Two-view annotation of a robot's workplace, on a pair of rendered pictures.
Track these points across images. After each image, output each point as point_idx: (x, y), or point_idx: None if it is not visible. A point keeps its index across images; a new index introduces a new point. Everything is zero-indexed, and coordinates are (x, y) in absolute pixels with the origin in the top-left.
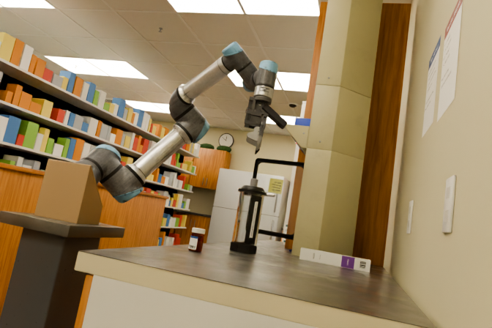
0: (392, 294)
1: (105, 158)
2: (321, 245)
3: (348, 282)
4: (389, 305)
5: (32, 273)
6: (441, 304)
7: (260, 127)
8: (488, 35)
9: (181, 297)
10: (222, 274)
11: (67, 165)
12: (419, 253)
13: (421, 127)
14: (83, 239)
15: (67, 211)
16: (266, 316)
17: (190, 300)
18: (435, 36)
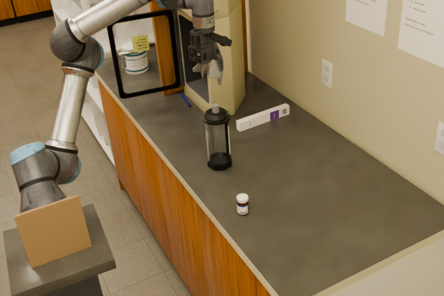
0: (379, 170)
1: (47, 164)
2: (234, 102)
3: (346, 171)
4: (413, 199)
5: None
6: (433, 185)
7: (218, 63)
8: None
9: (356, 283)
10: (347, 247)
11: (47, 209)
12: (370, 124)
13: (337, 4)
14: None
15: (74, 244)
16: (398, 261)
17: (361, 281)
18: None
